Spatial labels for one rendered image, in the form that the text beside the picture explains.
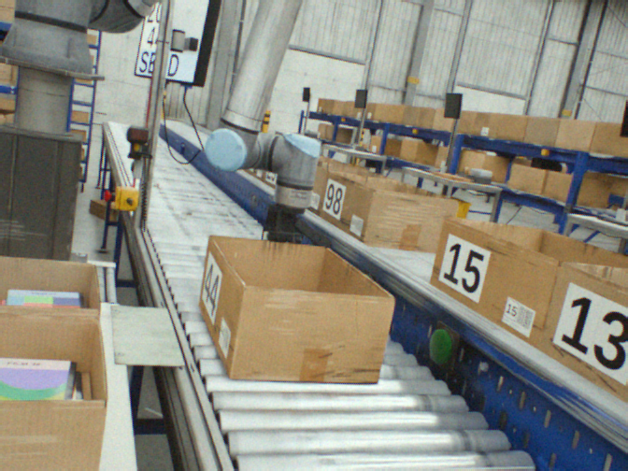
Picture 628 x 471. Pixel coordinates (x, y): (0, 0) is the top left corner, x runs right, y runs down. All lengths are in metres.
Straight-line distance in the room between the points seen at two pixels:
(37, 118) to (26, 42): 0.16
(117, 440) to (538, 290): 0.75
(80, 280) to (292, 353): 0.48
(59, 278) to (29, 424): 0.59
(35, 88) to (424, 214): 1.09
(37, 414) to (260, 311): 0.43
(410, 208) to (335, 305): 0.80
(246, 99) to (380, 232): 0.68
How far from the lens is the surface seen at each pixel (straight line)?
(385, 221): 1.86
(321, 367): 1.17
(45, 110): 1.55
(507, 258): 1.28
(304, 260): 1.51
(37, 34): 1.52
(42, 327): 1.06
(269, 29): 1.36
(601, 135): 7.77
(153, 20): 2.57
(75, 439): 0.83
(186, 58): 2.28
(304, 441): 0.99
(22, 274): 1.37
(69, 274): 1.36
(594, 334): 1.11
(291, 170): 1.47
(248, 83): 1.36
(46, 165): 1.52
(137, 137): 2.08
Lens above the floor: 1.22
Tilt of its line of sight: 11 degrees down
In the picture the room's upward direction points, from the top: 10 degrees clockwise
